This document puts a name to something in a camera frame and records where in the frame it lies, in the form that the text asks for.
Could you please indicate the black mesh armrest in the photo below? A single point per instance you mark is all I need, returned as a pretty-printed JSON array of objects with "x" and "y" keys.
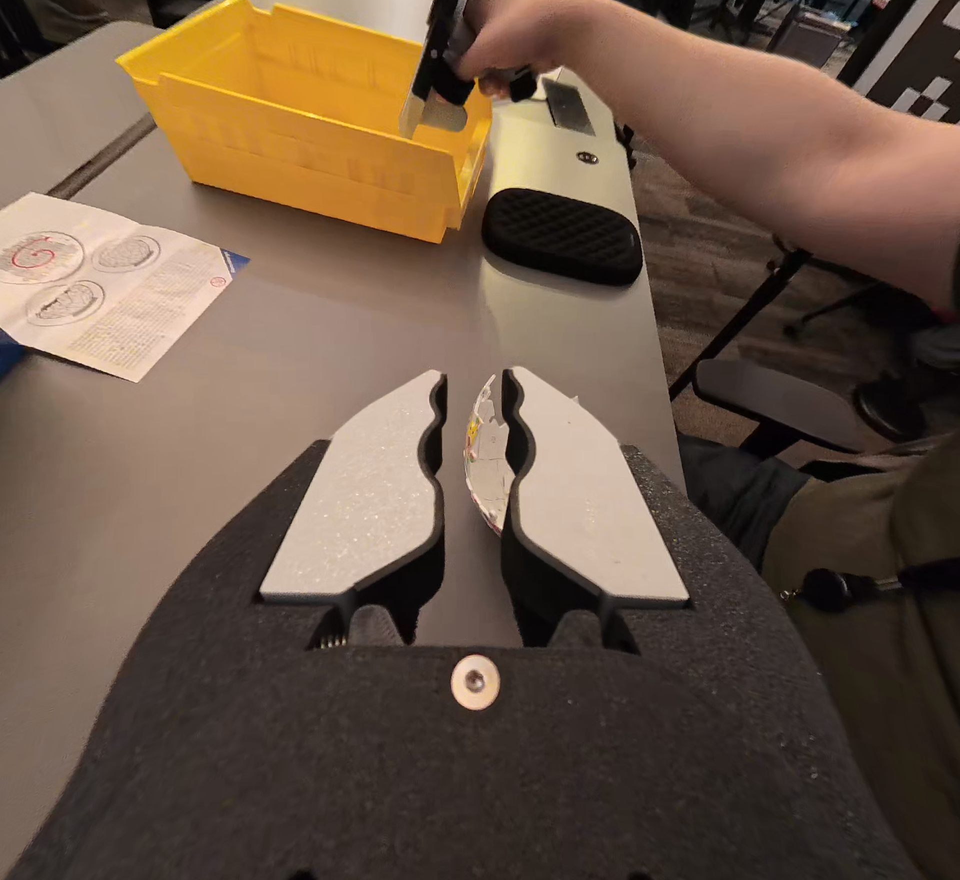
[{"x": 562, "y": 235}]

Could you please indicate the white printed sign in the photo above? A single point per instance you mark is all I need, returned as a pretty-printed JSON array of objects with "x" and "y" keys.
[{"x": 922, "y": 70}]

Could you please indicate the person's right forearm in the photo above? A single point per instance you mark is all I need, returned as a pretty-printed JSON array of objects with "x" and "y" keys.
[{"x": 787, "y": 145}]

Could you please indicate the yellow plastic bin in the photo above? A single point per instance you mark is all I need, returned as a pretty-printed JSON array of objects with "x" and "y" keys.
[{"x": 300, "y": 145}]

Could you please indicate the white instruction leaflet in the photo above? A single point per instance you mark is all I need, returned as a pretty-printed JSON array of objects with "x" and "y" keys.
[{"x": 112, "y": 288}]

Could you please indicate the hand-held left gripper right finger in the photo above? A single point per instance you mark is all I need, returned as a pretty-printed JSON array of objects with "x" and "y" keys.
[{"x": 585, "y": 513}]

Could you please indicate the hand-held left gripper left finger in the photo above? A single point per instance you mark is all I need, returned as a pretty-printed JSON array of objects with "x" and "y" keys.
[{"x": 360, "y": 505}]

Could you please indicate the dark blue trousers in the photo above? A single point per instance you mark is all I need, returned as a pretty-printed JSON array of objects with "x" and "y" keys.
[{"x": 735, "y": 498}]

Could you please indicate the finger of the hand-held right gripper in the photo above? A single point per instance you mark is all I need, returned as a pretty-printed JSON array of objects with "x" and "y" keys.
[
  {"x": 414, "y": 115},
  {"x": 446, "y": 119}
]

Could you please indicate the white half puzzle ball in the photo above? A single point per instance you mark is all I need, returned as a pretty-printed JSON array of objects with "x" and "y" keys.
[{"x": 487, "y": 460}]

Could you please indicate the dark desk socket plate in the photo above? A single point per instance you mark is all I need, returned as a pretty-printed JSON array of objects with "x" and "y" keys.
[{"x": 568, "y": 106}]

